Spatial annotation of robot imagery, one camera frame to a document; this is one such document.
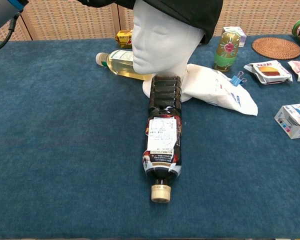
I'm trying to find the round woven rattan coaster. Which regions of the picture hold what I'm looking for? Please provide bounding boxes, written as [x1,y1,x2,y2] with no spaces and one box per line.
[251,37,300,61]

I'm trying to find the cake snack packet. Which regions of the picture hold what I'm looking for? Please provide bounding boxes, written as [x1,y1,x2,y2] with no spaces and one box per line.
[243,59,294,86]

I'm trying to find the black baseball cap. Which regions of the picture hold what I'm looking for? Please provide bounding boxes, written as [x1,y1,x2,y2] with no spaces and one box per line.
[77,0,224,45]

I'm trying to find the green gold egg doll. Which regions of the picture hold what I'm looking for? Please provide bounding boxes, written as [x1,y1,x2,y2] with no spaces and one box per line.
[213,30,242,73]

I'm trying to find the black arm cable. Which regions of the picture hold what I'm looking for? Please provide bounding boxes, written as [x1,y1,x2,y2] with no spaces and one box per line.
[0,12,21,55]

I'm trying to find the woven folding screen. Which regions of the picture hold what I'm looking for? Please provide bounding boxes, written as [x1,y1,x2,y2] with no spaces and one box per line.
[0,0,300,41]

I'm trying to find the white plastic bag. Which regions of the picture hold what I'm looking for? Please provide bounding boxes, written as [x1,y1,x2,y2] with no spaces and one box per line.
[182,63,259,117]

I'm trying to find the pale yellow tea bottle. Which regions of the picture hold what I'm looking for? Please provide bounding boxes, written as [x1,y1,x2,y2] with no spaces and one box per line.
[95,49,153,81]

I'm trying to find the blue binder clip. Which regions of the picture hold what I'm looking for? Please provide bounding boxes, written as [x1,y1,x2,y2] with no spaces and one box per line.
[229,70,248,87]

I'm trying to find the white foam mannequin head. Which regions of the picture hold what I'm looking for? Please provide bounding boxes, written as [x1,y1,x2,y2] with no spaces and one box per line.
[132,0,206,104]

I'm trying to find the yellow snack packet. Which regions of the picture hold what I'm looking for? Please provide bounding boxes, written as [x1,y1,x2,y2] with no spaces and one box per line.
[114,29,134,49]

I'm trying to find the dark drink plastic bottle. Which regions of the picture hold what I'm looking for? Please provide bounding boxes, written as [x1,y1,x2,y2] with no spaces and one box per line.
[142,74,184,204]

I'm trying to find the purple white juice carton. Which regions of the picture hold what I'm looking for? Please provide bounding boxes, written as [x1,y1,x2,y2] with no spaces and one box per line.
[222,26,248,48]

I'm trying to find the white blue milk carton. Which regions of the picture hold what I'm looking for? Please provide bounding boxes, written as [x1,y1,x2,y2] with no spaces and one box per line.
[274,102,300,140]

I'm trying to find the blue tablecloth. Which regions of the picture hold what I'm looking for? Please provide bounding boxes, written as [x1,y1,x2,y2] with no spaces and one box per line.
[0,34,300,240]

